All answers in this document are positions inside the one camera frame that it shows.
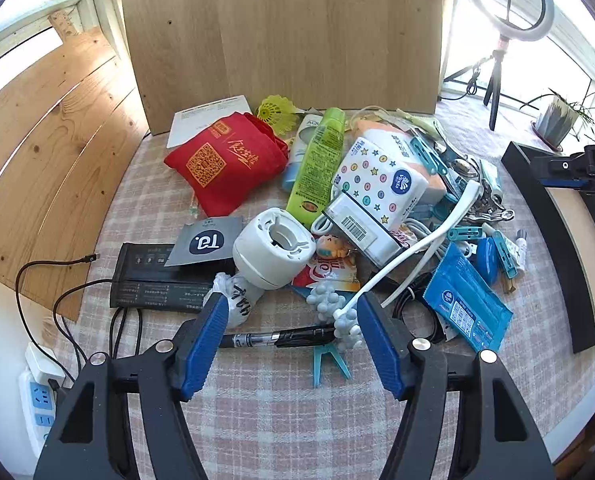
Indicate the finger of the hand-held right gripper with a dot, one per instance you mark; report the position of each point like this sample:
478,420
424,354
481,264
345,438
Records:
557,166

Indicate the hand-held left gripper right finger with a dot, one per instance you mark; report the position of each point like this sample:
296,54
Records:
382,350

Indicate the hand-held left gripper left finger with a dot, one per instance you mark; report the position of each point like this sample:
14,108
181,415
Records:
205,350

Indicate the teal clothespin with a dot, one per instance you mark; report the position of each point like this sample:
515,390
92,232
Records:
505,255
425,155
322,360
465,233

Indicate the white massager with grey balls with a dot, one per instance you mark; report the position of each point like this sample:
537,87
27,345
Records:
327,305

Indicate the blue round case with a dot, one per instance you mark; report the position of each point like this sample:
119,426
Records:
488,260

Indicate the red cloth bag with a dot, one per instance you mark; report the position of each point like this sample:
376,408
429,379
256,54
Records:
227,170

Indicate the orange white tissue pack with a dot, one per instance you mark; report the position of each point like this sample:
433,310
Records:
377,127

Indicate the potted spider plant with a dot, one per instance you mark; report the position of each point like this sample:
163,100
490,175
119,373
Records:
557,120

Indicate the black pen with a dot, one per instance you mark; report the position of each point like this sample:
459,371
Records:
257,340

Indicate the white plastic bag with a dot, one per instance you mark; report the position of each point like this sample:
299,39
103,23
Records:
237,300

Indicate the white lip balm stick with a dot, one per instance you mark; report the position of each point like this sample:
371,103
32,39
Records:
521,250

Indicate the flat black box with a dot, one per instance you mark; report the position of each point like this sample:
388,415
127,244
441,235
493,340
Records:
142,280

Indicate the blue wet wipe packet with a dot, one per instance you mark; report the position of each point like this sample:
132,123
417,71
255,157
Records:
467,305

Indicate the grey sachet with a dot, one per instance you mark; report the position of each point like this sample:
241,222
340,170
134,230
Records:
202,245

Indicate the white box with barcode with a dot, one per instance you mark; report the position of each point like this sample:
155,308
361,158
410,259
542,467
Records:
362,230

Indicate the star dotted tissue pack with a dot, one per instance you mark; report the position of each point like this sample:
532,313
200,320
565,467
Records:
372,180

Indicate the white power strip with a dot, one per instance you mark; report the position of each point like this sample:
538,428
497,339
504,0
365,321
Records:
39,400

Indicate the white sunscreen tube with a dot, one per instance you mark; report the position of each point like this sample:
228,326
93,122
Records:
297,155

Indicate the white cardboard box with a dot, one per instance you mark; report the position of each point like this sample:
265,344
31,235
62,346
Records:
202,115

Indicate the yellow plastic shuttlecock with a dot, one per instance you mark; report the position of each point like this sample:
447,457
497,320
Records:
277,110

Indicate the pine plank panel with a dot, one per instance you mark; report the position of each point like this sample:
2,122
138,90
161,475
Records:
52,135

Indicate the light wooden board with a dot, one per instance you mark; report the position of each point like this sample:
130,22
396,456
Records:
277,35

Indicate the white window frame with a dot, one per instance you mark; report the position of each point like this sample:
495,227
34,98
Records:
104,20

